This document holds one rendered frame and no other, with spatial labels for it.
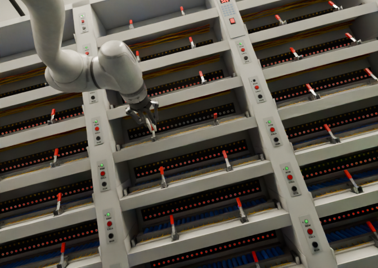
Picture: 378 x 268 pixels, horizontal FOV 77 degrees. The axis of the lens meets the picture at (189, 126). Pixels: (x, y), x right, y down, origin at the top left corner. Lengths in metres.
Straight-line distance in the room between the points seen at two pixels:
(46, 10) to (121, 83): 0.31
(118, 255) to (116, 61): 0.68
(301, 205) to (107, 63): 0.81
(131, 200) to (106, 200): 0.10
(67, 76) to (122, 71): 0.15
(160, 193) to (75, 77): 0.51
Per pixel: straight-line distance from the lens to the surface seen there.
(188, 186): 0.95
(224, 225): 0.98
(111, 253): 1.02
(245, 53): 1.14
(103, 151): 1.05
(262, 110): 1.03
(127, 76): 0.74
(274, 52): 1.42
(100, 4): 1.46
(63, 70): 0.76
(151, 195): 0.97
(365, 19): 1.55
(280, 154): 0.99
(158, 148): 0.99
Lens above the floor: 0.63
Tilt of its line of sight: 18 degrees up
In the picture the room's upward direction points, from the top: 14 degrees counter-clockwise
